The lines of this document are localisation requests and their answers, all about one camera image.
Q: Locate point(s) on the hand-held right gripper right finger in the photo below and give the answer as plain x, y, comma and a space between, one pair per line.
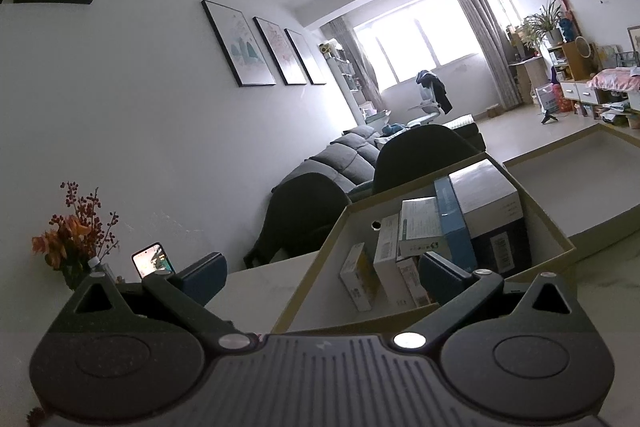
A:
440, 274

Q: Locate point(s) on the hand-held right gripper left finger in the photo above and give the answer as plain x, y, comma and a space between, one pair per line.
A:
202, 279

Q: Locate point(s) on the blue white box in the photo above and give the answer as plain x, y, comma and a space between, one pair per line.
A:
455, 227

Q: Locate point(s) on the brown cardboard box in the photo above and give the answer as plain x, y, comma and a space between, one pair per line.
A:
320, 267

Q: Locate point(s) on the brown cardboard box lid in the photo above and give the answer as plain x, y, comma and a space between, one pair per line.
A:
575, 192

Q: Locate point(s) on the white marble desktop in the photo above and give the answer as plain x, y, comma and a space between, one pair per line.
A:
260, 282

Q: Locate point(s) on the tall white box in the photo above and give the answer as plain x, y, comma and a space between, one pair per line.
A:
392, 257

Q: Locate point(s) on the green white flat box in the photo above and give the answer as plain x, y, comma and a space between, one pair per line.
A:
420, 227

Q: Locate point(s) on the black smartphone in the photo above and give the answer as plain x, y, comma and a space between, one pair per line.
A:
152, 259

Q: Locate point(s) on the small yellow white box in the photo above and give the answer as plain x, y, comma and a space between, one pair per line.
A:
357, 277

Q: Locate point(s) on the large white box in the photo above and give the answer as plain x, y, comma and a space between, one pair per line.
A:
490, 197

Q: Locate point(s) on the clear plastic bottle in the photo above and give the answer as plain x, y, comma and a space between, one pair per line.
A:
102, 269

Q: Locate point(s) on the black dining chair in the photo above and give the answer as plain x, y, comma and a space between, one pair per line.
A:
300, 217
425, 152

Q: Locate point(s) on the orange flowers red berries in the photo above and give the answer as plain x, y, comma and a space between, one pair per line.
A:
75, 237

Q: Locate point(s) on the grey sofa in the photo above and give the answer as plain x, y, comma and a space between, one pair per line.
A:
340, 157

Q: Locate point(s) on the white office chair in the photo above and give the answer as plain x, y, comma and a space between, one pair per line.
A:
425, 109

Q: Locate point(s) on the small wooden stool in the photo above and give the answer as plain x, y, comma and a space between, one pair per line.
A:
494, 111

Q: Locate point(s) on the dark jacket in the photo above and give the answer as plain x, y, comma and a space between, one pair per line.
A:
437, 89

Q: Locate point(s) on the small black tripod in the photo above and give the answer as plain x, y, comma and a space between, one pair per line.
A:
549, 118

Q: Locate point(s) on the white bookshelf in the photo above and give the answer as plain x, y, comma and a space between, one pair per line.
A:
347, 82

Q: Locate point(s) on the wooden desk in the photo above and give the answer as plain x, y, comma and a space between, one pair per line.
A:
525, 77

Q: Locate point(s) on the grey curtain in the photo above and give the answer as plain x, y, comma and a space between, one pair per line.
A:
480, 37
355, 62

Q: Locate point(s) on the white low cabinet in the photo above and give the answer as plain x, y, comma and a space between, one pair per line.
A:
590, 96

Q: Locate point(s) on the framed blue mountain picture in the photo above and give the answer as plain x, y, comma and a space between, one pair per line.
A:
240, 44

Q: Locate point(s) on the bright window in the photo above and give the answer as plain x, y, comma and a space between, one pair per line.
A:
420, 37

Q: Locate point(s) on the framed pink picture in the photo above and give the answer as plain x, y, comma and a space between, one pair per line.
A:
280, 52

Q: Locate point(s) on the framed pale picture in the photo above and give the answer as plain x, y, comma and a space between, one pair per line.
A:
305, 57

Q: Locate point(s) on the wooden cabinet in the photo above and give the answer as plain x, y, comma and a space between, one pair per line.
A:
570, 62

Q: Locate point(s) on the pink cloth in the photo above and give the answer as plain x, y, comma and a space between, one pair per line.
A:
615, 79

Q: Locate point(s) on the potted green plant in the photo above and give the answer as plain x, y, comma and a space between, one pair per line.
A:
542, 22

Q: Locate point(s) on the blue toy figure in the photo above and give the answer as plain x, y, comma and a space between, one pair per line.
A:
567, 29

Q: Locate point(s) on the framed photo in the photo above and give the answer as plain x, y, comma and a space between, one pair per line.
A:
635, 38

